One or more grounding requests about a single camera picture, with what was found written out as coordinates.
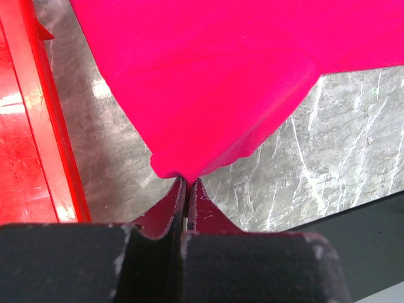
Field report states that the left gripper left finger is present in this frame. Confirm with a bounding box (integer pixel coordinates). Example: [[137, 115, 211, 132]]
[[1, 177, 187, 302]]

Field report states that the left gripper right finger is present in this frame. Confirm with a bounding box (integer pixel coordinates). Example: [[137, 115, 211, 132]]
[[181, 181, 352, 302]]

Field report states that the pink red t-shirt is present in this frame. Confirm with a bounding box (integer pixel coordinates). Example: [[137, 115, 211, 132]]
[[71, 1, 403, 182]]

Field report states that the red plastic bin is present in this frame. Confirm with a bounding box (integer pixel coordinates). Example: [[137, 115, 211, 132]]
[[1, 1, 90, 223]]

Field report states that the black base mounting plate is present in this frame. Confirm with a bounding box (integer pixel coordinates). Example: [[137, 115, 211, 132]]
[[293, 192, 403, 301]]

